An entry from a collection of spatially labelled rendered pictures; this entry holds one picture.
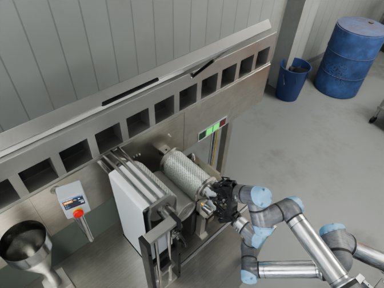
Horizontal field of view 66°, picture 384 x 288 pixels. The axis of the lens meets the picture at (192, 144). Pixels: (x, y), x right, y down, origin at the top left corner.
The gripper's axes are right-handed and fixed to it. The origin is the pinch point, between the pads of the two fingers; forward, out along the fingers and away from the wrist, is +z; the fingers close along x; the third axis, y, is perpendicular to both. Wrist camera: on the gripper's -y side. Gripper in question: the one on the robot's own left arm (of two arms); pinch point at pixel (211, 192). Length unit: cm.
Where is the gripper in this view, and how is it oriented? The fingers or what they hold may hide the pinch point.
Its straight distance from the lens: 140.9
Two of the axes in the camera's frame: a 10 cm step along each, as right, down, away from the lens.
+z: -5.4, 0.4, 8.4
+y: -4.1, -8.8, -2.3
